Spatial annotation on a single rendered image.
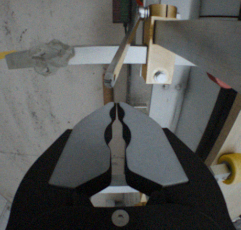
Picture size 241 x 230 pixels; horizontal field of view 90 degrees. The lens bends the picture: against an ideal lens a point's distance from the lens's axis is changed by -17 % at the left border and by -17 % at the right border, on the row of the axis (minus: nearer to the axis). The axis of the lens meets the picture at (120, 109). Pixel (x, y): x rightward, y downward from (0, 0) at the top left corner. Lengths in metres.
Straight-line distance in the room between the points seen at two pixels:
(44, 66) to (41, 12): 0.98
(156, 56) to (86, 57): 0.12
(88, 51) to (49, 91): 1.11
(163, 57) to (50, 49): 0.19
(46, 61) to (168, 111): 0.50
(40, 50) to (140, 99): 0.33
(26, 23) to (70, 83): 0.59
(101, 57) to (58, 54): 0.07
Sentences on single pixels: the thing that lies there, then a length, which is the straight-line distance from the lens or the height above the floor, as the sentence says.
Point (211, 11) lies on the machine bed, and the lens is 0.52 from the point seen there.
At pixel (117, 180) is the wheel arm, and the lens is 0.33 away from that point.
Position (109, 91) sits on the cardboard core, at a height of 0.08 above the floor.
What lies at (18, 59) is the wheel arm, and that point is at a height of 0.86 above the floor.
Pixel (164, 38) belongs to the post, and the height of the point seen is 0.93.
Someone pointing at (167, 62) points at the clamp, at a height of 0.87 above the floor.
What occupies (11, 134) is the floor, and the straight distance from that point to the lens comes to 1.94.
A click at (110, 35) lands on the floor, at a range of 1.11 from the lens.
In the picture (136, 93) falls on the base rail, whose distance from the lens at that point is 0.46.
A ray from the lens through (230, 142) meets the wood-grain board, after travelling 0.43.
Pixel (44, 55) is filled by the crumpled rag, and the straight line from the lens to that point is 0.27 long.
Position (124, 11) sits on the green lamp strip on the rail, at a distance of 0.41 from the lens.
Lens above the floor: 1.11
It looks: 58 degrees down
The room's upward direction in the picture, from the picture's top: 176 degrees clockwise
